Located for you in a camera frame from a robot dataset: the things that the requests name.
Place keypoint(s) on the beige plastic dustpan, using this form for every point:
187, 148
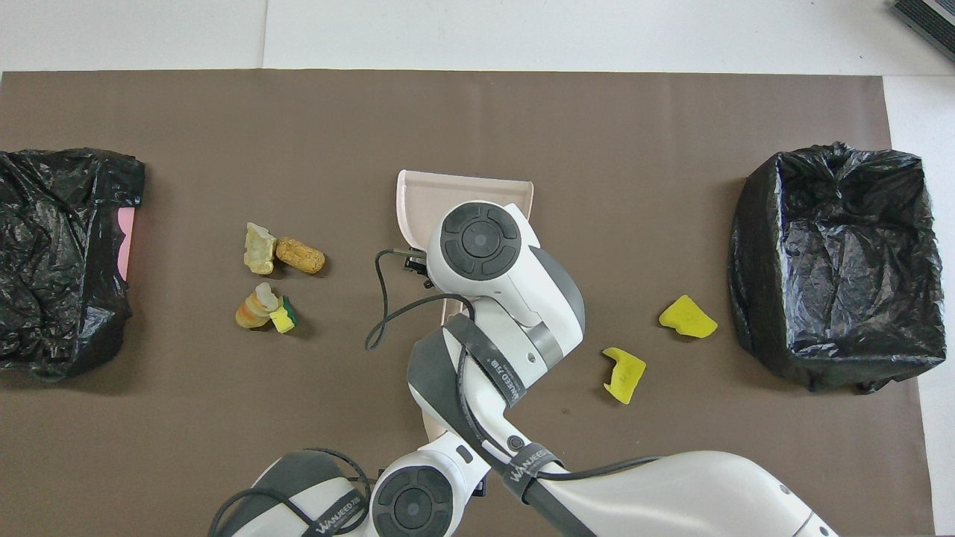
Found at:
448, 190

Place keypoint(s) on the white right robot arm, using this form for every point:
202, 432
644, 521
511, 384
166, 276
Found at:
522, 298

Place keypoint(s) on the beige brush black bristles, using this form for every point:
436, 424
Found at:
433, 421

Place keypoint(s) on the green and yellow sponge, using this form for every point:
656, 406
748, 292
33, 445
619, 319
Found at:
283, 319

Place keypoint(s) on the brown table mat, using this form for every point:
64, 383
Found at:
597, 149

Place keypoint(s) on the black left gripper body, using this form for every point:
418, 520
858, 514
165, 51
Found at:
482, 488

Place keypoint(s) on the pale bread chunk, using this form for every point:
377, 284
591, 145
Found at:
260, 250

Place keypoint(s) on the yellow L-shaped sponge piece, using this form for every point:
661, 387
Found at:
623, 375

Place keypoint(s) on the black plastic trash bag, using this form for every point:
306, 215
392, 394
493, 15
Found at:
835, 261
52, 261

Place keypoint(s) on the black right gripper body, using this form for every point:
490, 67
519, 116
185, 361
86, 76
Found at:
416, 261

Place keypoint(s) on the dark ribbed device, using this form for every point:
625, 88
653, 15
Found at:
932, 19

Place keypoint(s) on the pink bin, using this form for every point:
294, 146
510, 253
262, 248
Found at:
127, 246

